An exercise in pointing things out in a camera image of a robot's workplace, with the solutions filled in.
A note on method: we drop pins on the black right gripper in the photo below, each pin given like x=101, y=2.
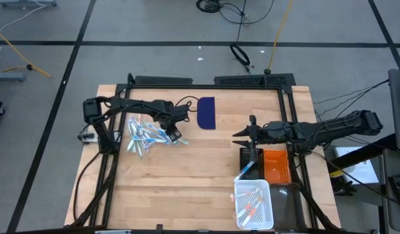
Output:
x=271, y=133

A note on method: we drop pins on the grey desk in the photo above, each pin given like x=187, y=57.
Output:
x=391, y=221

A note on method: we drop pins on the dark grey plastic bin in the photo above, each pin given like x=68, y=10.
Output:
x=286, y=208

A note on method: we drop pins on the black table frame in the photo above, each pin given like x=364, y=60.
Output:
x=203, y=87

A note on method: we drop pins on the black diagonal strut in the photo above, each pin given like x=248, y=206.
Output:
x=365, y=151

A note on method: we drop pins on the grey floor base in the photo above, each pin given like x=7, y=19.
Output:
x=24, y=3
x=8, y=76

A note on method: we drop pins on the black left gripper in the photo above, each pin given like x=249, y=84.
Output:
x=169, y=115

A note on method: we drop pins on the black perforated panel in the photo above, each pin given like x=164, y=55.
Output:
x=252, y=79

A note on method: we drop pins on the silver control box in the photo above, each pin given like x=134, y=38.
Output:
x=88, y=137

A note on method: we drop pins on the black flat box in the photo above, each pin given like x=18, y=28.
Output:
x=162, y=80

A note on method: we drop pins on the black perforated plastic basket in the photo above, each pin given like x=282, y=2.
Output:
x=247, y=152

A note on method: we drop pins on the green toothbrush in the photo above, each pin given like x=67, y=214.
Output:
x=133, y=133
x=143, y=148
x=130, y=145
x=139, y=151

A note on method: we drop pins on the blue toothbrush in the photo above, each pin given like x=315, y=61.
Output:
x=154, y=127
x=243, y=171
x=151, y=140
x=159, y=136

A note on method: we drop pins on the white perforated plastic basket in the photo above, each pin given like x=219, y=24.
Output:
x=266, y=221

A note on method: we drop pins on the orange perforated plastic basket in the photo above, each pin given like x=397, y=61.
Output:
x=276, y=165

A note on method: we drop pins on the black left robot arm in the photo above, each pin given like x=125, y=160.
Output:
x=128, y=105

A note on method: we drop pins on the dark blue cloth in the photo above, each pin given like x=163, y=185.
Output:
x=206, y=113

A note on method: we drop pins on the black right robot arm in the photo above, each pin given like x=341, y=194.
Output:
x=343, y=126

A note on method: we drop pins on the white sheet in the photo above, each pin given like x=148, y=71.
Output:
x=362, y=169

